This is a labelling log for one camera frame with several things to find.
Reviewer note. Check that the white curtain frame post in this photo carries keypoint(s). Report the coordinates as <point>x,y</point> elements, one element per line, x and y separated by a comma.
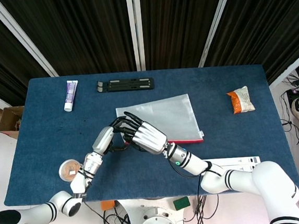
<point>216,22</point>
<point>135,29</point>
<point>23,37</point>

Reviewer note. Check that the white folding stand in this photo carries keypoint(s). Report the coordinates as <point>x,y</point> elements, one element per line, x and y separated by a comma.
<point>237,161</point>

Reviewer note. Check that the orange rectangular block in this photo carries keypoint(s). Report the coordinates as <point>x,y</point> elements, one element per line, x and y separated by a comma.
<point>108,204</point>

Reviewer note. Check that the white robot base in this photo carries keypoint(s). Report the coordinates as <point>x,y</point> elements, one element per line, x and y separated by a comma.
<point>155,219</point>

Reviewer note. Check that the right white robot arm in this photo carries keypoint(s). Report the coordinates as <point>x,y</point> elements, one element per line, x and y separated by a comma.
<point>236,180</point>

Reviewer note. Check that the orange white snack packet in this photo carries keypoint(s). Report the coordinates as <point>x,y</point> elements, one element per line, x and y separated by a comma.
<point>241,100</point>

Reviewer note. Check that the black folding stand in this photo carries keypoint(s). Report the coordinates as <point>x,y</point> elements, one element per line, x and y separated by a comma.
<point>125,85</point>

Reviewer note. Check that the clear zip bag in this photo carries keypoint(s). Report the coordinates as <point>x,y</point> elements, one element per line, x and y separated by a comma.
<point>165,118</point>

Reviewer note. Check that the green rectangular block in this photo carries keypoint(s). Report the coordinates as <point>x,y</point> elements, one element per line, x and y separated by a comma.
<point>181,203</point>

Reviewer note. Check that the purple white toothpaste tube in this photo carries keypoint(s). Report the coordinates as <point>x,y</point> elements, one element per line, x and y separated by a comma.
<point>70,95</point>

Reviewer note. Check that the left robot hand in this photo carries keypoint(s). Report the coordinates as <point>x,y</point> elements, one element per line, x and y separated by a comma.
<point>107,138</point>

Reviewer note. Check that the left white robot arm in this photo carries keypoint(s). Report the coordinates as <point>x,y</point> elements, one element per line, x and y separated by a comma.
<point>55,201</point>

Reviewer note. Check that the cardboard box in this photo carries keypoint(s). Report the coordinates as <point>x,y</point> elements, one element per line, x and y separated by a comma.
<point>10,122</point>

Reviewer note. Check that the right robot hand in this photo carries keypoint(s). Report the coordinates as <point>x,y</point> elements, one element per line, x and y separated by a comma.
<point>143,136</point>

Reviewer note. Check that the blue table mat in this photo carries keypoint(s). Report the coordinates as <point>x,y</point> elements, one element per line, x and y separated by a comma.
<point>147,91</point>

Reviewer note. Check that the orange jar with white lid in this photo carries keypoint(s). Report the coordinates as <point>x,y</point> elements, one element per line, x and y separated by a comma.
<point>68,171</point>

